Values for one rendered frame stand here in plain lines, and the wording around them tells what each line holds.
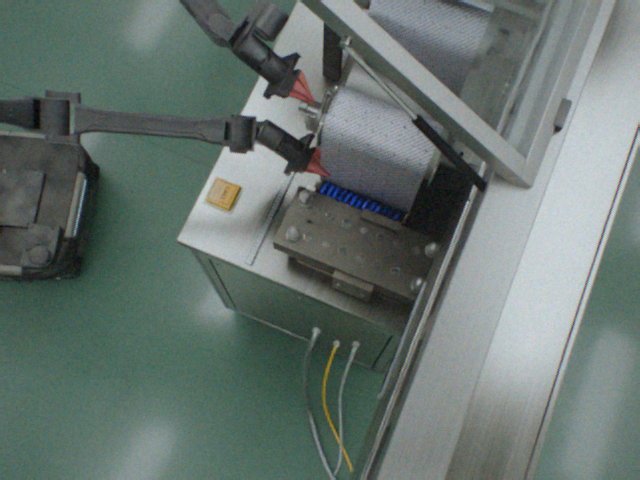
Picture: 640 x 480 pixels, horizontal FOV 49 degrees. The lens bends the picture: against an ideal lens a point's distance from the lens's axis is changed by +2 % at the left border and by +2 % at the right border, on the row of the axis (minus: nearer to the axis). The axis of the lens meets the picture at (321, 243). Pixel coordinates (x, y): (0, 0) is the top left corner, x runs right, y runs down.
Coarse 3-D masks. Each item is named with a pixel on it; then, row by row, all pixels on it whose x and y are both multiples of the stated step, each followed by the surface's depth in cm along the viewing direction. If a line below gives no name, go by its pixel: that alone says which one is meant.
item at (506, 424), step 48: (624, 0) 137; (624, 48) 133; (624, 96) 130; (576, 144) 128; (624, 144) 128; (576, 192) 125; (528, 240) 122; (576, 240) 122; (432, 288) 121; (528, 288) 119; (576, 288) 120; (528, 336) 117; (480, 384) 115; (528, 384) 115; (480, 432) 112; (528, 432) 112
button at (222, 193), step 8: (216, 176) 181; (216, 184) 180; (224, 184) 180; (232, 184) 180; (208, 192) 179; (216, 192) 179; (224, 192) 179; (232, 192) 179; (208, 200) 179; (216, 200) 179; (224, 200) 179; (232, 200) 179; (224, 208) 180
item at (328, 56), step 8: (328, 32) 172; (328, 40) 175; (336, 40) 174; (328, 48) 178; (336, 48) 177; (328, 56) 182; (336, 56) 180; (344, 56) 192; (328, 64) 185; (336, 64) 184; (344, 64) 192; (328, 72) 189; (336, 72) 187; (336, 80) 191
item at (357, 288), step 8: (336, 272) 163; (344, 272) 163; (336, 280) 165; (344, 280) 163; (352, 280) 163; (360, 280) 163; (336, 288) 173; (344, 288) 169; (352, 288) 166; (360, 288) 163; (368, 288) 162; (360, 296) 170; (368, 296) 167
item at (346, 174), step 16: (336, 160) 156; (336, 176) 164; (352, 176) 160; (368, 176) 157; (384, 176) 153; (368, 192) 165; (384, 192) 161; (400, 192) 158; (416, 192) 154; (400, 208) 166
